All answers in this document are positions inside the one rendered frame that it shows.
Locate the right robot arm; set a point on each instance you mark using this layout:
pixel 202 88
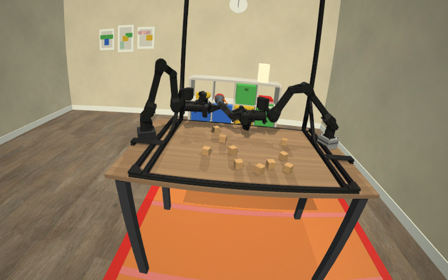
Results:
pixel 175 103

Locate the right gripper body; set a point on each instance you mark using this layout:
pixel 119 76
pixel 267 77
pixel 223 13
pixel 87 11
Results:
pixel 198 107

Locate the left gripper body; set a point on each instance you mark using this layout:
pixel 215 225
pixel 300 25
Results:
pixel 252 115

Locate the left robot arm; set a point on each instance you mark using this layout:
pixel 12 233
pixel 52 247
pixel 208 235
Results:
pixel 274 113

